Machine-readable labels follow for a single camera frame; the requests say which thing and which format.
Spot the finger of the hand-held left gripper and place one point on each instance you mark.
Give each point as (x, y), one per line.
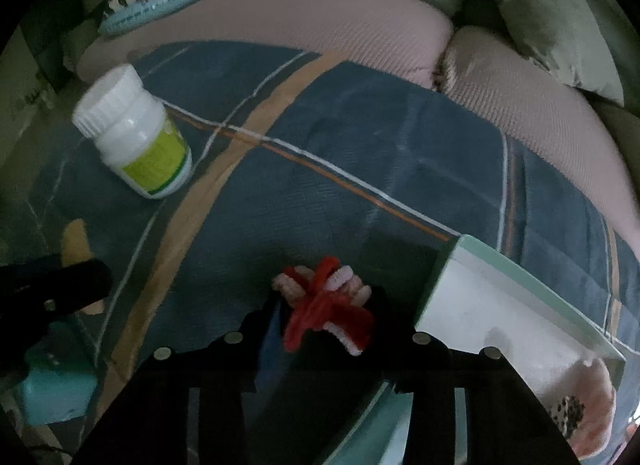
(80, 282)

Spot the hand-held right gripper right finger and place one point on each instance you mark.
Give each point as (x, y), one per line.
(395, 345)

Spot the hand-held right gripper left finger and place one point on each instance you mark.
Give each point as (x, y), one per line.
(270, 350)

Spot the teal soft cloth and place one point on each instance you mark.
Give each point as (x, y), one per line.
(55, 385)

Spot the red and white chenille knot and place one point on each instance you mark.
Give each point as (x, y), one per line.
(320, 310)

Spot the white tray with teal rim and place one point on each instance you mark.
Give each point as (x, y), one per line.
(475, 305)

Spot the leopard print scrunchie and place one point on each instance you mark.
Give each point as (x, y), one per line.
(567, 415)

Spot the white bottle with green label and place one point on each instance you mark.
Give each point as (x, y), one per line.
(140, 145)

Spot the blue plaid blanket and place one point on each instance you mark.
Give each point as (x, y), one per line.
(350, 155)

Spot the pink sofa seat cover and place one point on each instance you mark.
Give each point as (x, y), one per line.
(300, 20)
(525, 95)

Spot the grey throw pillow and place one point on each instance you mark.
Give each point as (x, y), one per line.
(555, 25)

